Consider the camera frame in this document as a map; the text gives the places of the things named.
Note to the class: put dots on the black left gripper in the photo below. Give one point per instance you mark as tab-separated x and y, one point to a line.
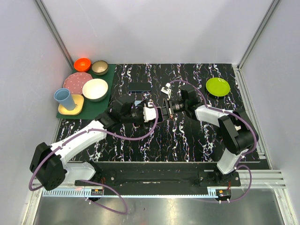
139	112

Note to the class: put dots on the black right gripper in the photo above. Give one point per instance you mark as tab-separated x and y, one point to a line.
168	104

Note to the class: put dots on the dark blue phone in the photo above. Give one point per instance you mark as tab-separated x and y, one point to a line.
139	87

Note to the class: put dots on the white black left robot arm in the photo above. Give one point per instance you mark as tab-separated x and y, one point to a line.
51	164

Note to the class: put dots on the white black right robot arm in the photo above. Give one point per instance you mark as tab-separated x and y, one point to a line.
237	131

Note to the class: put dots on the green mat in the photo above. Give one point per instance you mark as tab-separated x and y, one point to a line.
90	109

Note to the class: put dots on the white bowl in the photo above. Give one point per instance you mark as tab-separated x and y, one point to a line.
95	90

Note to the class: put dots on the yellow square plate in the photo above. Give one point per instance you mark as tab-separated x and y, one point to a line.
78	100

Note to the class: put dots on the lime green plate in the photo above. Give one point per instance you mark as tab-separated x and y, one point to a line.
218	87

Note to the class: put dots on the brown patterned bowl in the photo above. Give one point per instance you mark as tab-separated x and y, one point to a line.
100	67

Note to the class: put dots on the pink dotted plate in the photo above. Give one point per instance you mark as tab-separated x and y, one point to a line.
75	82

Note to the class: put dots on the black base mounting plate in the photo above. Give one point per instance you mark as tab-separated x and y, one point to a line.
162	178

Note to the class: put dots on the orange bowl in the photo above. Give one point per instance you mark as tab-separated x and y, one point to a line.
82	64

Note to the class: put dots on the light blue cup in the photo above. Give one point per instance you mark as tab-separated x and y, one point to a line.
63	96

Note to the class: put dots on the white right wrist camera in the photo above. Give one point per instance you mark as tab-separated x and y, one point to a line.
167	90

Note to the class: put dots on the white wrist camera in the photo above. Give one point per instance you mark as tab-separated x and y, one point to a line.
167	90
149	112

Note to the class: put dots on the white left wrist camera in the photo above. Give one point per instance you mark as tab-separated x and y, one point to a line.
149	112

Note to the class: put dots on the aluminium corner post right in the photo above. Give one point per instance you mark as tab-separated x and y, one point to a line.
263	24

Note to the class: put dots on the aluminium corner post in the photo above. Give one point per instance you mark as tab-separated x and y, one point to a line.
52	28
263	24

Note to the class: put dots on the aluminium front rail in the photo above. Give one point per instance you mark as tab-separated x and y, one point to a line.
255	179

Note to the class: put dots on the aluminium corner post left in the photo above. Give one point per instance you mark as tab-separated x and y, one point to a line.
52	28

